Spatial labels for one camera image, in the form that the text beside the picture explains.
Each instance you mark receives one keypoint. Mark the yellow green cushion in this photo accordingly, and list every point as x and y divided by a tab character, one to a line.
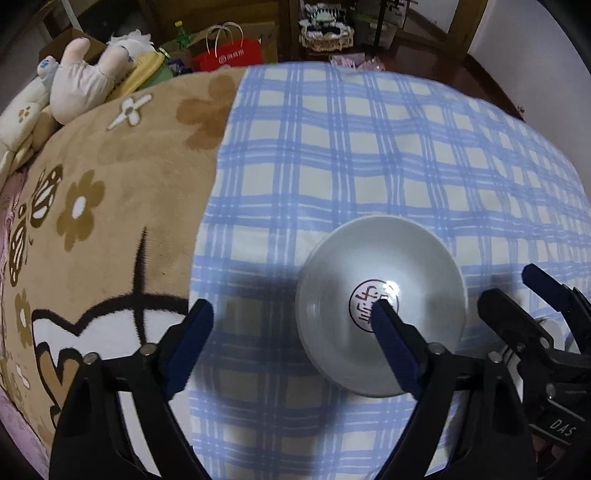
138	69

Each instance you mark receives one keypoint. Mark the blue plaid cloth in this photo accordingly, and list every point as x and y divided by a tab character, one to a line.
346	161

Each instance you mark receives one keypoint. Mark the lace trimmed basket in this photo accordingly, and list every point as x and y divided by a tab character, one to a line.
325	37

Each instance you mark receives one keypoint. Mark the cream paw print plush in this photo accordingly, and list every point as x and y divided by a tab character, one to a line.
23	115

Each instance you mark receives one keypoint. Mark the pink cloth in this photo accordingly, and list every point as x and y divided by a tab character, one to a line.
355	62

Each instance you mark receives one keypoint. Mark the small white bowl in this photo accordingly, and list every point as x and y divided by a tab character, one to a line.
369	258

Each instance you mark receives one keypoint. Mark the green plastic bottle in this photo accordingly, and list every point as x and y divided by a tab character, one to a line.
183	39

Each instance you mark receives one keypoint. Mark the cardboard box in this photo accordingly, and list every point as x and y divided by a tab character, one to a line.
69	41

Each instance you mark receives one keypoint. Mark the pale plush doll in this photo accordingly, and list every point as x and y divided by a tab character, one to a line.
78	78

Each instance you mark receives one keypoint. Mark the red paper bag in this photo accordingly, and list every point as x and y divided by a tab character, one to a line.
235	55

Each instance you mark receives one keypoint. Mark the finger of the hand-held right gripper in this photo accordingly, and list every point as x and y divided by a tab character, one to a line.
545	281
503	314

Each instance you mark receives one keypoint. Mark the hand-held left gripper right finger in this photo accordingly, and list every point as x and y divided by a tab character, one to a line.
392	350

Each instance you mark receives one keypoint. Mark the brown flower print blanket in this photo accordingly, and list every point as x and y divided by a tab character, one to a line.
138	184

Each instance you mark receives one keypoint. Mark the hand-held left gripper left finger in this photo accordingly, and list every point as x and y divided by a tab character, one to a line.
189	350

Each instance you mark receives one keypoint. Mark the wooden cabinet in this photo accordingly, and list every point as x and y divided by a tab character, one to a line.
429	27

